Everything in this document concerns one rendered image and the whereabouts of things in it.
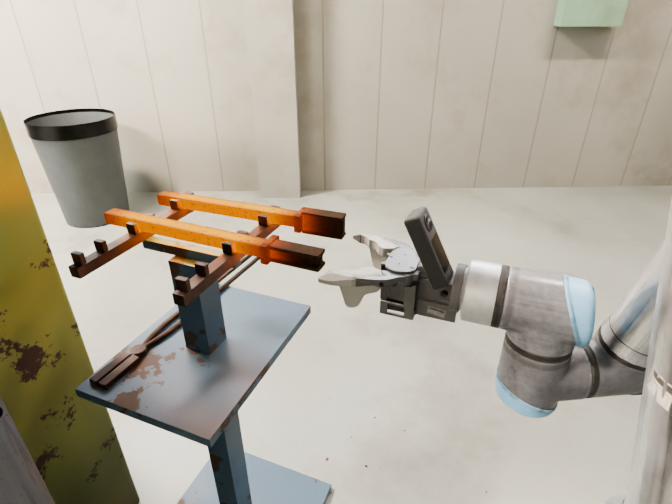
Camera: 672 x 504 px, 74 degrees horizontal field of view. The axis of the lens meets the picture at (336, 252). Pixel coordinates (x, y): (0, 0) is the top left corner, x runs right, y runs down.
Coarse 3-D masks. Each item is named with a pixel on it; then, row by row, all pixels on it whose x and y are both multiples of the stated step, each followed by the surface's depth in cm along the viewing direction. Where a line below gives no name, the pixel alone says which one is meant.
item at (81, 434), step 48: (0, 144) 78; (0, 192) 80; (0, 240) 82; (0, 288) 83; (48, 288) 92; (0, 336) 85; (48, 336) 94; (0, 384) 87; (48, 384) 96; (48, 432) 99; (96, 432) 112; (48, 480) 101; (96, 480) 115
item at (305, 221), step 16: (176, 192) 95; (192, 208) 92; (208, 208) 91; (224, 208) 90; (240, 208) 88; (256, 208) 88; (272, 208) 88; (304, 208) 86; (288, 224) 86; (304, 224) 86; (320, 224) 84; (336, 224) 83
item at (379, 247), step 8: (360, 240) 75; (368, 240) 74; (376, 240) 73; (384, 240) 73; (376, 248) 73; (384, 248) 71; (392, 248) 71; (376, 256) 75; (384, 256) 71; (376, 264) 76
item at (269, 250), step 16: (112, 224) 86; (144, 224) 83; (160, 224) 82; (176, 224) 82; (192, 224) 82; (192, 240) 80; (208, 240) 78; (224, 240) 77; (240, 240) 76; (256, 240) 76; (272, 240) 75; (256, 256) 76; (272, 256) 75; (288, 256) 74; (304, 256) 72; (320, 256) 71
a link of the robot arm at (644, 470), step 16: (656, 304) 37; (656, 320) 36; (656, 336) 36; (656, 352) 36; (656, 368) 36; (656, 384) 36; (656, 400) 36; (640, 416) 39; (656, 416) 36; (640, 432) 39; (656, 432) 36; (640, 448) 39; (656, 448) 36; (640, 464) 39; (656, 464) 37; (640, 480) 39; (656, 480) 37; (624, 496) 44; (640, 496) 39; (656, 496) 37
